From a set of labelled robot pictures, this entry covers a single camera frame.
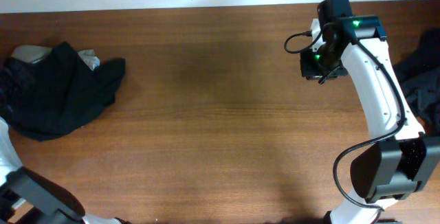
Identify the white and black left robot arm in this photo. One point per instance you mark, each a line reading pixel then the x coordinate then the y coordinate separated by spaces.
pixel 51 203

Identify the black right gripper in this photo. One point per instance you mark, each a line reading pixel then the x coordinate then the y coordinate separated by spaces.
pixel 313 68

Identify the dark clothes pile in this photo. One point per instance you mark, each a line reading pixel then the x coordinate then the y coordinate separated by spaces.
pixel 418 76

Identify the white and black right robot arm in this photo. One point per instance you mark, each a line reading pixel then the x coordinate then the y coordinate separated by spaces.
pixel 399 158

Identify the folded beige shorts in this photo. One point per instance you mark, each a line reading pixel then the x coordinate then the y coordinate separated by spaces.
pixel 33 54

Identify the black shorts with patterned waistband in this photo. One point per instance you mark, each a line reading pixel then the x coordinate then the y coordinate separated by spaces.
pixel 57 95

